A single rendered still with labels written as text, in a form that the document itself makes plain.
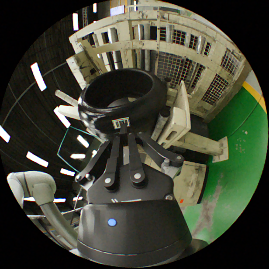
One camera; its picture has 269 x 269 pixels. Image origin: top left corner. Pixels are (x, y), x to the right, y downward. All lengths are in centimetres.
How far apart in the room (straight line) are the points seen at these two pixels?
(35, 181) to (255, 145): 143
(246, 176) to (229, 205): 30
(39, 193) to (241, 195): 130
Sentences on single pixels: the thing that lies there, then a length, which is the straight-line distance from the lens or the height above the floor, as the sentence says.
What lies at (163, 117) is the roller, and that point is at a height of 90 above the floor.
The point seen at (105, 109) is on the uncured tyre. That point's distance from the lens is 34.
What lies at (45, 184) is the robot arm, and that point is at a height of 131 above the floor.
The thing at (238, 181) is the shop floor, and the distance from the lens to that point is 102.
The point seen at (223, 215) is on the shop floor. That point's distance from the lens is 110.
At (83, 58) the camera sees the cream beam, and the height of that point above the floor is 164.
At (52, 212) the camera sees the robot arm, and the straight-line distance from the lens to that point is 51.
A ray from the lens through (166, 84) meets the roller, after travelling 55.
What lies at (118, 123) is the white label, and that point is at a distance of 30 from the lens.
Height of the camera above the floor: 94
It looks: 11 degrees up
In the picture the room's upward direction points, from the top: 75 degrees counter-clockwise
